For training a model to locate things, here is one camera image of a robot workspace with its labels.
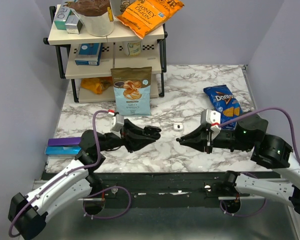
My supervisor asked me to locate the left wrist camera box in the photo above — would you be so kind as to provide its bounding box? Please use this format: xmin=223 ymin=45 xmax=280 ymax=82
xmin=110 ymin=114 xmax=125 ymax=133

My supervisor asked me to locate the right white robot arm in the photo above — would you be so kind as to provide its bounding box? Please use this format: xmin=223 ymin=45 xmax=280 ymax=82
xmin=177 ymin=110 xmax=300 ymax=216

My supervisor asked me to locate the blue box on shelf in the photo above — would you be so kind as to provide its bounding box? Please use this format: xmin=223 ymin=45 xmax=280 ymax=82
xmin=74 ymin=43 xmax=103 ymax=66

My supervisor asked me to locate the silver small box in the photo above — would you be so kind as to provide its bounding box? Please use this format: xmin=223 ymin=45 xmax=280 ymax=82
xmin=65 ymin=15 xmax=83 ymax=35

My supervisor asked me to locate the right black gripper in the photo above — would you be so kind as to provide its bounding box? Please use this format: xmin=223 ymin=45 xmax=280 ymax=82
xmin=179 ymin=123 xmax=253 ymax=154

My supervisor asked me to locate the black and cream shelf rack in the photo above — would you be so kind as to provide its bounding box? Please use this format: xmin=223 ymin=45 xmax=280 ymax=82
xmin=43 ymin=4 xmax=168 ymax=104

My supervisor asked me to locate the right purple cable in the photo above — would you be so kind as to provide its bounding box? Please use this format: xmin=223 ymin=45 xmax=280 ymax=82
xmin=217 ymin=107 xmax=300 ymax=218

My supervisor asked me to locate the white cup on shelf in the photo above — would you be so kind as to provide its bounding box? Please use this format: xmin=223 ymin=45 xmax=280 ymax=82
xmin=122 ymin=41 xmax=142 ymax=57

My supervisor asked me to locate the white carton top shelf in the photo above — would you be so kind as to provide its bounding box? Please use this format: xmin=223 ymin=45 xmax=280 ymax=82
xmin=110 ymin=0 xmax=135 ymax=16

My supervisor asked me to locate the orange snack bag bottom shelf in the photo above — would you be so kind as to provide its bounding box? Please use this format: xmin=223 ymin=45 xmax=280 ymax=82
xmin=80 ymin=76 xmax=113 ymax=95

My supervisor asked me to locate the shiny blue box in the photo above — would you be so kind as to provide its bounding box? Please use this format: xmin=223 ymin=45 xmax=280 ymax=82
xmin=45 ymin=146 xmax=81 ymax=156

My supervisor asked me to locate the white earbud charging case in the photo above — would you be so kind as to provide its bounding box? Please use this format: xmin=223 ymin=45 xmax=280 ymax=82
xmin=173 ymin=123 xmax=184 ymax=132

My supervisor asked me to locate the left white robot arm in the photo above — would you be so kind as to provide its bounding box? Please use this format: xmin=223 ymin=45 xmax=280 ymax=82
xmin=8 ymin=115 xmax=161 ymax=240

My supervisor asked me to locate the black marbled charging case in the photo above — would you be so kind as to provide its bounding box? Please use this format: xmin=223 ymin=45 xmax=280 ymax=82
xmin=143 ymin=125 xmax=162 ymax=140

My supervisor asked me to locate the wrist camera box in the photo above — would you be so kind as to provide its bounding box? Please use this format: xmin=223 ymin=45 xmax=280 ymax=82
xmin=200 ymin=109 xmax=221 ymax=134
xmin=110 ymin=114 xmax=125 ymax=133

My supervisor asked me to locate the blue doritos bag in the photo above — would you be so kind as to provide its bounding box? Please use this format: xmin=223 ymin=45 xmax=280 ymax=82
xmin=203 ymin=84 xmax=245 ymax=124

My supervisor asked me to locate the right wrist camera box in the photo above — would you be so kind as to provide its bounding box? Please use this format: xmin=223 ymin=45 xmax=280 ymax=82
xmin=200 ymin=109 xmax=221 ymax=134

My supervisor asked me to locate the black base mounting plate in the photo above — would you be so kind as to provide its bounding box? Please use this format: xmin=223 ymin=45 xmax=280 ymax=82
xmin=41 ymin=162 xmax=268 ymax=210

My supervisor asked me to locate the teal RO box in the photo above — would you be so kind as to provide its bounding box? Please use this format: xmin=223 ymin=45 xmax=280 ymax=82
xmin=53 ymin=0 xmax=76 ymax=31

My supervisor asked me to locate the orange honey dijon chip bag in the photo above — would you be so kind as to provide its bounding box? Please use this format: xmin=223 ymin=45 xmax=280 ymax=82
xmin=116 ymin=0 xmax=184 ymax=40

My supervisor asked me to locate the purple box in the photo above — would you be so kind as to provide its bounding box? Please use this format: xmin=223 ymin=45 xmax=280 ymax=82
xmin=47 ymin=137 xmax=81 ymax=147

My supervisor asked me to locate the cassava chips bag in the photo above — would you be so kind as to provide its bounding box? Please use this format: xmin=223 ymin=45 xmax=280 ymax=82
xmin=110 ymin=66 xmax=152 ymax=116

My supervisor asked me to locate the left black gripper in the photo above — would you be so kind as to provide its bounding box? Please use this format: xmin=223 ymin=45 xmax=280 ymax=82
xmin=96 ymin=119 xmax=156 ymax=154

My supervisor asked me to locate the white and brown paper bag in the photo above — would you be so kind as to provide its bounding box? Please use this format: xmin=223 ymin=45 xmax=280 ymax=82
xmin=67 ymin=0 xmax=115 ymax=37

